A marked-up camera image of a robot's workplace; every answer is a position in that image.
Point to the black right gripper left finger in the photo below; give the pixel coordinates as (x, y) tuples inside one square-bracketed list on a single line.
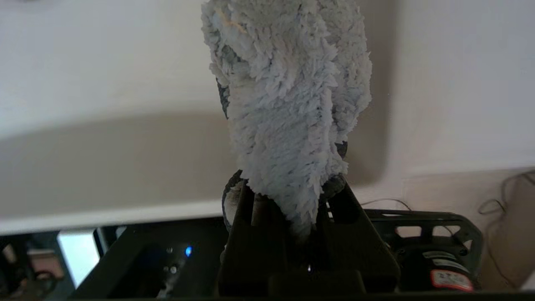
[(250, 259)]

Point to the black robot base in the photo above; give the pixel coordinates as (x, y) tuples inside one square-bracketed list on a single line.
[(125, 267)]

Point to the black motor red label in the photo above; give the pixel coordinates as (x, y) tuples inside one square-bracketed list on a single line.
[(422, 267)]

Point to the cream ceramic sink vanity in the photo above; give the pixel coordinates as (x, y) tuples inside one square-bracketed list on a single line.
[(104, 62)]

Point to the grey microfibre cloth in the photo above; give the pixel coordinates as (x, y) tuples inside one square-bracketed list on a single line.
[(288, 104)]

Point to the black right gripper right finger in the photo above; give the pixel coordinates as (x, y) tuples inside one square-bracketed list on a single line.
[(355, 251)]

